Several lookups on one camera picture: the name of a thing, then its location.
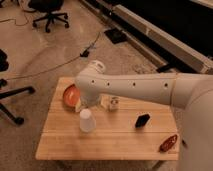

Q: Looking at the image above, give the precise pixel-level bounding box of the wooden table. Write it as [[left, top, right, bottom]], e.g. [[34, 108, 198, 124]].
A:
[[36, 77, 179, 160]]

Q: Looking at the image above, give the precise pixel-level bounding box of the grey metal rail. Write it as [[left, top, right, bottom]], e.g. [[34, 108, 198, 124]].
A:
[[80, 0, 213, 74]]

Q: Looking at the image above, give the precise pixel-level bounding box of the black chair base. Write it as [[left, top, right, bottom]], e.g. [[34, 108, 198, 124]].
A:
[[0, 79, 36, 126]]

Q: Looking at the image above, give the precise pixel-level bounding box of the black eraser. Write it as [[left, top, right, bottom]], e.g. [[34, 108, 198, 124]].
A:
[[135, 114, 150, 128]]

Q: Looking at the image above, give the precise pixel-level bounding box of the red-brown oval object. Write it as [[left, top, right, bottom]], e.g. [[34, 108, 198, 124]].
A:
[[159, 135, 178, 152]]

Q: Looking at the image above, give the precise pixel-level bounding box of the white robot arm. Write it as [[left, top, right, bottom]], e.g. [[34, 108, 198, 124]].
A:
[[75, 60, 213, 171]]

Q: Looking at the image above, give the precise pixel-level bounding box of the black office chair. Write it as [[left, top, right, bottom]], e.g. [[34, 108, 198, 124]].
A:
[[28, 0, 69, 33]]

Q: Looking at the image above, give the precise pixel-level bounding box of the black floor plate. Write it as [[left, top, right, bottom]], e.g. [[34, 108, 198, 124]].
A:
[[105, 28, 126, 44]]

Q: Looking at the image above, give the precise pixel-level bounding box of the black floor cable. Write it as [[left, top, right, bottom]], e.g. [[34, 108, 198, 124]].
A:
[[5, 31, 102, 81]]

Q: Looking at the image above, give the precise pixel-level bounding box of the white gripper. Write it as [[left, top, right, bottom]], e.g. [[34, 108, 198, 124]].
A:
[[75, 95, 101, 113]]

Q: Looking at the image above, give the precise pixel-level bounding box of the small white bottle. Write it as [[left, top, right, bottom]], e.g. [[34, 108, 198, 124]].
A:
[[108, 96, 119, 111]]

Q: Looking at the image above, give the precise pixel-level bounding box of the orange bowl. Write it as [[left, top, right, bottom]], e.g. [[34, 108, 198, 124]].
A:
[[63, 84, 80, 107]]

